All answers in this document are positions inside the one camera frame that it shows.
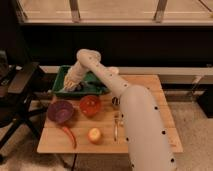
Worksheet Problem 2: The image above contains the orange bowl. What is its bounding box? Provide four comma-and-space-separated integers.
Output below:
79, 95, 101, 117

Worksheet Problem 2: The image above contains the green plastic tray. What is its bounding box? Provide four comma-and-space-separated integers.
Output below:
52, 65, 110, 98

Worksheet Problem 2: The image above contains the wooden folding table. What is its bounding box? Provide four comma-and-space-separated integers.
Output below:
37, 75, 183, 153

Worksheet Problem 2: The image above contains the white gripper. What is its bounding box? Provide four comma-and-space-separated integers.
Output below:
64, 65, 88, 88

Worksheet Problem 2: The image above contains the black chair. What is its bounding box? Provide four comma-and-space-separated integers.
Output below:
0, 49, 51, 164

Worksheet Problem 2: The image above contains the yellow apple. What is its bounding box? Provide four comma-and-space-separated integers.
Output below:
88, 128, 102, 144

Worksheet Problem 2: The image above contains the dark tool in tray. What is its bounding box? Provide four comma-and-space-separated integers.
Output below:
84, 81, 105, 89

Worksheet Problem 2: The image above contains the grey towel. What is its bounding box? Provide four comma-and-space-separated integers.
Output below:
62, 84, 83, 92

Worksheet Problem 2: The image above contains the purple bowl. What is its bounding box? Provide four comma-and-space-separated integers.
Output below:
47, 100, 74, 124

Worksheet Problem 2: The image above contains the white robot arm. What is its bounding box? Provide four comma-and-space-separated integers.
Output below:
65, 49, 177, 171

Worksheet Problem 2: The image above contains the red chili pepper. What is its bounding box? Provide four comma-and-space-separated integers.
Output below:
62, 126, 77, 149

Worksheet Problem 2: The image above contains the white lidded cup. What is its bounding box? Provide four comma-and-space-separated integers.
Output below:
108, 67, 119, 75

